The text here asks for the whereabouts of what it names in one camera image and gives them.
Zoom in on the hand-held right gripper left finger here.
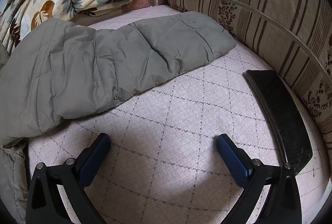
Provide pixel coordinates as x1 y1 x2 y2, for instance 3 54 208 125
26 133 111 224

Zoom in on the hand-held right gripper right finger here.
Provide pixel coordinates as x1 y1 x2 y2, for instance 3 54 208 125
216 133 303 224

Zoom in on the grey quilted puffer jacket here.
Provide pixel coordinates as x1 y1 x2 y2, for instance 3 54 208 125
0 12 237 223

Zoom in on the black smartphone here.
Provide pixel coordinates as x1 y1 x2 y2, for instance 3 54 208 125
245 69 313 178

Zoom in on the striped floral cushion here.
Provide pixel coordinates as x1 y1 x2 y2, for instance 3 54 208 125
166 0 332 152

